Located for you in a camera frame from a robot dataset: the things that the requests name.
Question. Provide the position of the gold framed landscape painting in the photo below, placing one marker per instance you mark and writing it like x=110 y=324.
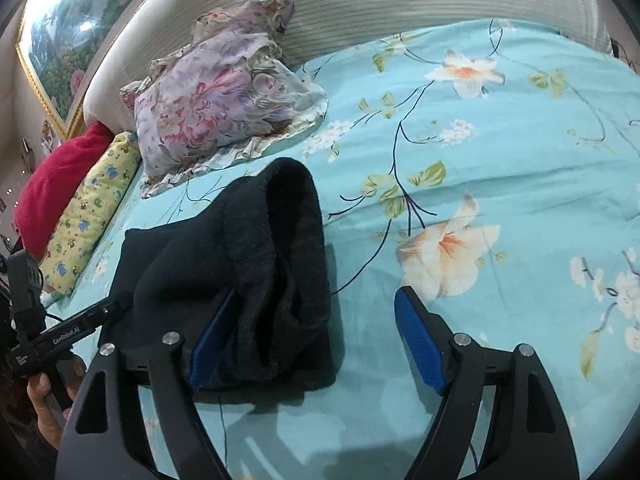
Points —
x=65 y=35

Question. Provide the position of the pink floral ruffled pillow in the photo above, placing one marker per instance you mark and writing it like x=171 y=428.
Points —
x=210 y=105
x=250 y=15

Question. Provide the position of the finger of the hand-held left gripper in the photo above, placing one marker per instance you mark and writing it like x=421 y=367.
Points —
x=107 y=310

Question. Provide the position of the black pants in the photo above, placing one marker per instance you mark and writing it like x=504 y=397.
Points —
x=250 y=270

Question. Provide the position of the person's left hand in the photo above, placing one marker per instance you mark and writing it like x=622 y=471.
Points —
x=45 y=410

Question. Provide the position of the red blanket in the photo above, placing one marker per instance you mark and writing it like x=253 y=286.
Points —
x=55 y=185

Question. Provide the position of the cream ribbed headboard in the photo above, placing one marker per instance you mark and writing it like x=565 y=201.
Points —
x=375 y=0

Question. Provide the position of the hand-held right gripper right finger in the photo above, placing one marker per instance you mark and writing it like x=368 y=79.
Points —
x=417 y=340

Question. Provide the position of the person's left forearm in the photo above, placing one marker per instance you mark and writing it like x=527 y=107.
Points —
x=35 y=460

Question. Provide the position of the turquoise floral bed sheet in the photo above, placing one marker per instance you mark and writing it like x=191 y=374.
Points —
x=500 y=160

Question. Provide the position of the yellow printed pillow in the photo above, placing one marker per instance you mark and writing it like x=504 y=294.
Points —
x=90 y=210

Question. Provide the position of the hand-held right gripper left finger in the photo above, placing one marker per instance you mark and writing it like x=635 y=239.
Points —
x=215 y=335

